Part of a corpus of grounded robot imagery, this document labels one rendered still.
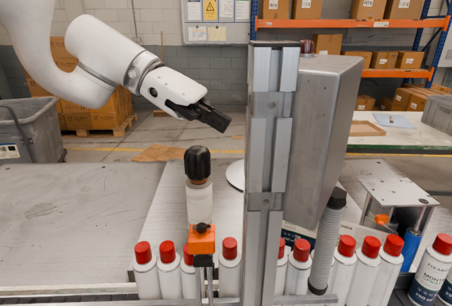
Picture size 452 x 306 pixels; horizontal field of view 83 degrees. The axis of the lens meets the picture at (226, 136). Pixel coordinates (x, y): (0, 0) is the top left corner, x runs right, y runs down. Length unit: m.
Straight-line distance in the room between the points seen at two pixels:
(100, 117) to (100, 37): 3.59
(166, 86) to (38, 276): 0.75
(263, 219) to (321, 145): 0.13
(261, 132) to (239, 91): 4.75
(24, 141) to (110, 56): 2.34
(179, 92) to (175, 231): 0.58
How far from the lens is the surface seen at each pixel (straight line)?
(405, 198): 0.75
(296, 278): 0.66
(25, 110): 3.56
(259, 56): 0.25
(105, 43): 0.53
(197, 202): 0.83
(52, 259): 1.07
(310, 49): 0.38
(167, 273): 0.63
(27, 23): 0.46
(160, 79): 0.48
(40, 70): 0.48
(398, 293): 0.90
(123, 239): 1.03
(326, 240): 0.47
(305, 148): 0.29
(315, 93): 0.27
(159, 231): 0.95
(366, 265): 0.69
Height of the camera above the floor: 1.51
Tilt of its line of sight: 23 degrees down
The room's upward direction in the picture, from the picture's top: straight up
